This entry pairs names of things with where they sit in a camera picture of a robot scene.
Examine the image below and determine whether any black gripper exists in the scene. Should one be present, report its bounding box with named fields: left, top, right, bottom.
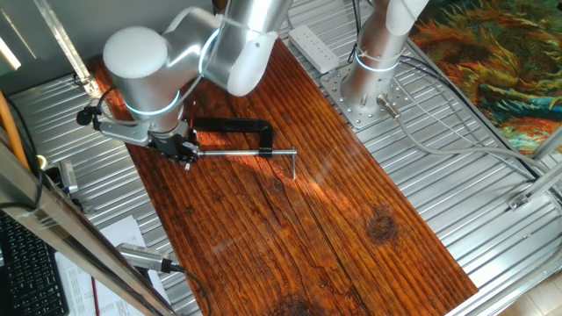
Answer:
left=148, top=121, right=198, bottom=171

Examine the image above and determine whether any black and white pencil sharpener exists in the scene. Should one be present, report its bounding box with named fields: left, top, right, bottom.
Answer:
left=189, top=127, right=202, bottom=160

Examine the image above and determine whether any black C-clamp with steel screw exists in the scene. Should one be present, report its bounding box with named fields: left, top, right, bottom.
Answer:
left=191, top=116, right=299, bottom=181

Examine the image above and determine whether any brown wooden board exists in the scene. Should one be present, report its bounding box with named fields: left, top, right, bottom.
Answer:
left=87, top=37, right=479, bottom=316

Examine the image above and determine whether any white power strip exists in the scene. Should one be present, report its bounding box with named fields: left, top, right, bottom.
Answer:
left=288, top=25, right=340, bottom=75

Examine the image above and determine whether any white printed paper stack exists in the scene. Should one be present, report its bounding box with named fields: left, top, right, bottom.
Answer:
left=54, top=214, right=172, bottom=316

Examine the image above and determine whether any red pen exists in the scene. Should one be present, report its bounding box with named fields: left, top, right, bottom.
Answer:
left=90, top=275, right=102, bottom=316

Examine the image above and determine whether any orange pole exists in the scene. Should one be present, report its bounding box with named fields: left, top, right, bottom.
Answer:
left=0, top=90, right=31, bottom=172

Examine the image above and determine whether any black keyboard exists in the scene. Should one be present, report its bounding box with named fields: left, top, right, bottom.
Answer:
left=0, top=210, right=70, bottom=316

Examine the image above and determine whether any colourful painted cloth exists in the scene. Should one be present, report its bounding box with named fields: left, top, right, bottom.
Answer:
left=410, top=0, right=562, bottom=155

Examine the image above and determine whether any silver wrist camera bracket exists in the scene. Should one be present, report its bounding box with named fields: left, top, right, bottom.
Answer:
left=97, top=120, right=154, bottom=147

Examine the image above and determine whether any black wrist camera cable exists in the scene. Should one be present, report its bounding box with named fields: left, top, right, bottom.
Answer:
left=90, top=85, right=118, bottom=122

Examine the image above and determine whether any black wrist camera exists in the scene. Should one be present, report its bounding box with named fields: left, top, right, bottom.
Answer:
left=76, top=106, right=97, bottom=128

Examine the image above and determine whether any silver ribbed camera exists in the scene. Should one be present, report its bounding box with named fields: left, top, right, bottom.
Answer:
left=115, top=241, right=176, bottom=275

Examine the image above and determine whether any silver camera with bracket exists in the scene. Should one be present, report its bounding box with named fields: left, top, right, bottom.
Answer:
left=57, top=159, right=80, bottom=195

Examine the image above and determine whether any black ribbed camera cable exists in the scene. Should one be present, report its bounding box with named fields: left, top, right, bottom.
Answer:
left=170, top=262, right=213, bottom=316

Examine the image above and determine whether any steel frame bar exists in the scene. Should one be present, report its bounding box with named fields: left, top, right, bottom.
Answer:
left=0, top=126, right=177, bottom=316

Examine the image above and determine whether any aluminium frame post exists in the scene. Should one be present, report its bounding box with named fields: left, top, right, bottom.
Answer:
left=32, top=0, right=102, bottom=98

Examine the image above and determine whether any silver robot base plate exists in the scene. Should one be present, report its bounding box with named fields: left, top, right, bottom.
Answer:
left=320, top=63, right=413, bottom=130

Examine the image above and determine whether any thick grey cable with connector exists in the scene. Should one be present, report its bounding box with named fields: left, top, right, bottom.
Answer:
left=376, top=93, right=562, bottom=176

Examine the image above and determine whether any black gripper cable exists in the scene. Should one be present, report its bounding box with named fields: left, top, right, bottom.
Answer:
left=348, top=0, right=364, bottom=63

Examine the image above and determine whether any thin white cable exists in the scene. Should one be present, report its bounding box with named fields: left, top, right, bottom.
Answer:
left=392, top=76, right=535, bottom=181

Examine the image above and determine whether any black base cable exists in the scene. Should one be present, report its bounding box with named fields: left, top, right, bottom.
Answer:
left=399, top=56, right=545, bottom=179

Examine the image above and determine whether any aluminium frame strut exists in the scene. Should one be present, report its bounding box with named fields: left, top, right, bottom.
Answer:
left=507, top=126, right=562, bottom=212

